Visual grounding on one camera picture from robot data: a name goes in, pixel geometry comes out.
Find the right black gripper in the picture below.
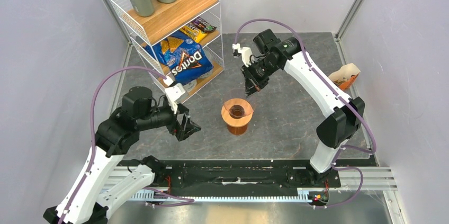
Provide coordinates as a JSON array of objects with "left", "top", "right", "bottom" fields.
[{"left": 240, "top": 57, "right": 280, "bottom": 97}]

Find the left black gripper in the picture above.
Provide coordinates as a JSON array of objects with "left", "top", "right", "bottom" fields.
[{"left": 138, "top": 99, "right": 202, "bottom": 140}]

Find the clear glass dripper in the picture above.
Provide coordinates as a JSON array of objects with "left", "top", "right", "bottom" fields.
[{"left": 222, "top": 87, "right": 258, "bottom": 119}]

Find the wooden ring dripper holder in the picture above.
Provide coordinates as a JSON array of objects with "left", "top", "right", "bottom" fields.
[{"left": 221, "top": 98, "right": 254, "bottom": 127}]

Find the amber glass carafe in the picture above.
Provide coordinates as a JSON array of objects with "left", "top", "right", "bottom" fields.
[{"left": 227, "top": 124, "right": 248, "bottom": 136}]

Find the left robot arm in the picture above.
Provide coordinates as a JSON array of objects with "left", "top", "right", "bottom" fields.
[{"left": 43, "top": 86, "right": 201, "bottom": 223}]

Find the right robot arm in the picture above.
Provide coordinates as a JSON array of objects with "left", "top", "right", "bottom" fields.
[{"left": 232, "top": 29, "right": 365, "bottom": 186}]

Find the coffee filter box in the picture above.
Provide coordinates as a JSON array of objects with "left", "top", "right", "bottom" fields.
[{"left": 328, "top": 63, "right": 361, "bottom": 91}]

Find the blue Doritos bag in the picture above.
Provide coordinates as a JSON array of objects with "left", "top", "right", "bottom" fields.
[{"left": 145, "top": 31, "right": 213, "bottom": 85}]

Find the brown candy bag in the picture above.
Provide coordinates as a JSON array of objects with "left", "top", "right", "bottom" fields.
[{"left": 191, "top": 16, "right": 217, "bottom": 33}]

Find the yellow candy bag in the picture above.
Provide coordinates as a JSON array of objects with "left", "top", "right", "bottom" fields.
[{"left": 180, "top": 24, "right": 208, "bottom": 43}]

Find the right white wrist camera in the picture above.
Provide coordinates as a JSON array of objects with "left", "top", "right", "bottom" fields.
[{"left": 232, "top": 43, "right": 253, "bottom": 67}]

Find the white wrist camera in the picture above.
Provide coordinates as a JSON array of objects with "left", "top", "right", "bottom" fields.
[
  {"left": 232, "top": 43, "right": 253, "bottom": 67},
  {"left": 163, "top": 76, "right": 187, "bottom": 114}
]

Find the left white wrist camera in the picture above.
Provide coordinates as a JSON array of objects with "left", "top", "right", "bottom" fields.
[{"left": 163, "top": 76, "right": 187, "bottom": 114}]

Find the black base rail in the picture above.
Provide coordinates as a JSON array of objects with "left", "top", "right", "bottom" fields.
[{"left": 143, "top": 159, "right": 360, "bottom": 201}]

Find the white wire wooden shelf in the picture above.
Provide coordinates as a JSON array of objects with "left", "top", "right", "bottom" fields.
[{"left": 109, "top": 0, "right": 225, "bottom": 100}]

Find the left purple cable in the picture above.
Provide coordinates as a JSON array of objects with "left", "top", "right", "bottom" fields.
[{"left": 56, "top": 66, "right": 169, "bottom": 224}]

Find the purple cable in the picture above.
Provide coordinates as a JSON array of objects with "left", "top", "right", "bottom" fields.
[
  {"left": 56, "top": 66, "right": 169, "bottom": 224},
  {"left": 234, "top": 19, "right": 378, "bottom": 210}
]

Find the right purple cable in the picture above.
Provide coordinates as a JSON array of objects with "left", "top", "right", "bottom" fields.
[{"left": 234, "top": 19, "right": 378, "bottom": 210}]

